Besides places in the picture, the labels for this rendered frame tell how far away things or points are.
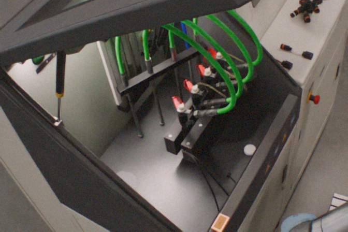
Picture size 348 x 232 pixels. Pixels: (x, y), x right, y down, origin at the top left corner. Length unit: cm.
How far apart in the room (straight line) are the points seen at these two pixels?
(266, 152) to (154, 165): 39
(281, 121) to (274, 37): 37
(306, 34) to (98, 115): 81
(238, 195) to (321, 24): 78
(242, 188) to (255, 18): 63
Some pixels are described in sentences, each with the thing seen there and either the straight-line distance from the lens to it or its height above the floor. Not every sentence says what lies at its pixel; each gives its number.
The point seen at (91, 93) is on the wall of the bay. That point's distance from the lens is 148.
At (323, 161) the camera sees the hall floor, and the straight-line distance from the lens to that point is 260.
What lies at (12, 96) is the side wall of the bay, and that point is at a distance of 114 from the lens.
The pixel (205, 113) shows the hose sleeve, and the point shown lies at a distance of 132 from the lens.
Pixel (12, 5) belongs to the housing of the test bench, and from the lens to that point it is 124.
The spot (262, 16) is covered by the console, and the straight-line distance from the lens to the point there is 174.
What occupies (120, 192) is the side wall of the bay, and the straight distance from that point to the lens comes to 118.
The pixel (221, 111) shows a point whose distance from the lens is 128.
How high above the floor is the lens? 216
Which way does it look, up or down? 49 degrees down
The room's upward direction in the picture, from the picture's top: 10 degrees counter-clockwise
